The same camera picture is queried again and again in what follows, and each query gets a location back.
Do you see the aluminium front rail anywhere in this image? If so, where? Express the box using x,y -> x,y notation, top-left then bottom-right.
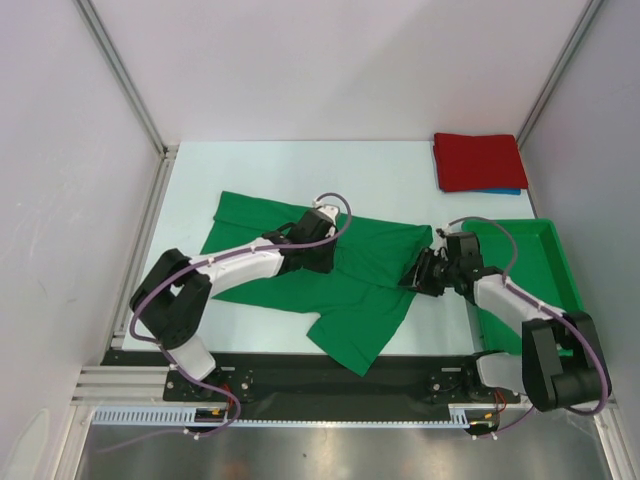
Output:
69,364 -> 619,409

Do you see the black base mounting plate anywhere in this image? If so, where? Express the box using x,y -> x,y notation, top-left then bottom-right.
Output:
99,349 -> 521,422

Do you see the aluminium left side rail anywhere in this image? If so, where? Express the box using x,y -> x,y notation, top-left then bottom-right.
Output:
106,145 -> 179,350

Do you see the aluminium frame post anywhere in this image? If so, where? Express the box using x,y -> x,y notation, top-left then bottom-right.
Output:
516,0 -> 607,148
72,0 -> 168,158

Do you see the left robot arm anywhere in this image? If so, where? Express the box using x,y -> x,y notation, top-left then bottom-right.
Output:
129,204 -> 340,400

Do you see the aluminium rail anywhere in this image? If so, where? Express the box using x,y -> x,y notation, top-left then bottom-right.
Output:
106,145 -> 179,350
69,364 -> 619,409

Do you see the grey slotted cable duct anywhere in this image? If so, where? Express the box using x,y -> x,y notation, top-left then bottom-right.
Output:
91,405 -> 496,430

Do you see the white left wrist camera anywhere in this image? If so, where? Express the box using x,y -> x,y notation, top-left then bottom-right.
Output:
312,199 -> 341,225

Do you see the green t shirt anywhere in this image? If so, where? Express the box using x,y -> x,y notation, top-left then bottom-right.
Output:
218,217 -> 432,376

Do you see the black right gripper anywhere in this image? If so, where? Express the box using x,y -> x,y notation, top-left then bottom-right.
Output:
398,246 -> 459,297

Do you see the left aluminium frame post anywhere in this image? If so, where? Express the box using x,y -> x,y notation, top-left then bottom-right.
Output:
72,0 -> 168,158

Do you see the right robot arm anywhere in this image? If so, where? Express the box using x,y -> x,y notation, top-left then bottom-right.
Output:
398,230 -> 611,416

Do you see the folded red t shirt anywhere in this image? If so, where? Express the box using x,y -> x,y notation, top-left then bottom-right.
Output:
433,132 -> 528,193

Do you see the folded blue t shirt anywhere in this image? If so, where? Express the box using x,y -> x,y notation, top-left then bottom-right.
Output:
472,188 -> 522,196

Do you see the green plastic bin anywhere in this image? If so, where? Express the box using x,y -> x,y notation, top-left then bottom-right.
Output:
460,218 -> 587,354

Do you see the right aluminium frame post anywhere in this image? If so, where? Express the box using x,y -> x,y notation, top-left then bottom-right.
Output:
516,0 -> 607,148

